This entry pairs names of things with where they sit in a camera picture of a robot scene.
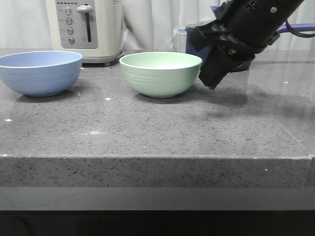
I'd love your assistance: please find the dark blue saucepan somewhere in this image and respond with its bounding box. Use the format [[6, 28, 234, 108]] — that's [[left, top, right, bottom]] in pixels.
[[185, 21, 315, 73]]

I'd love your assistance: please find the black cable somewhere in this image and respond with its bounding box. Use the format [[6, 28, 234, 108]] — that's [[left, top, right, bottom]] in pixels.
[[285, 19, 315, 38]]

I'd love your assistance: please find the blue bowl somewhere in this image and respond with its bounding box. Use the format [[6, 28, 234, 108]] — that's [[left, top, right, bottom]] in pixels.
[[0, 51, 83, 97]]

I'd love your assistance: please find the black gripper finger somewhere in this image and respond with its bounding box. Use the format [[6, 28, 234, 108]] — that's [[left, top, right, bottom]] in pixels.
[[199, 46, 255, 89]]

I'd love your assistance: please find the green bowl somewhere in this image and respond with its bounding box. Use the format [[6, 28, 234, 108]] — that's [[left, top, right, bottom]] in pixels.
[[120, 52, 202, 98]]

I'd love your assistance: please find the white curtain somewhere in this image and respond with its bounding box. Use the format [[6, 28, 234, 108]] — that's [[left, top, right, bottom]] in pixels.
[[0, 0, 315, 52]]

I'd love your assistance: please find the clear plastic container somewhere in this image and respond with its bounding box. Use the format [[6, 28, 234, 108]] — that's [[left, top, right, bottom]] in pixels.
[[173, 26, 187, 53]]

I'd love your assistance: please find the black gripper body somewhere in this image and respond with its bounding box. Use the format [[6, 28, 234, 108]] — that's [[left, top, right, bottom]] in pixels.
[[190, 0, 281, 61]]

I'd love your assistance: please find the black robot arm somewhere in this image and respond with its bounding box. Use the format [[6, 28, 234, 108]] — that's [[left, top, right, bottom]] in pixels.
[[189, 0, 302, 89]]

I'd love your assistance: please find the cream toaster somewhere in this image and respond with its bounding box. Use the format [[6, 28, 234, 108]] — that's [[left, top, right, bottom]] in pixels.
[[46, 0, 124, 66]]

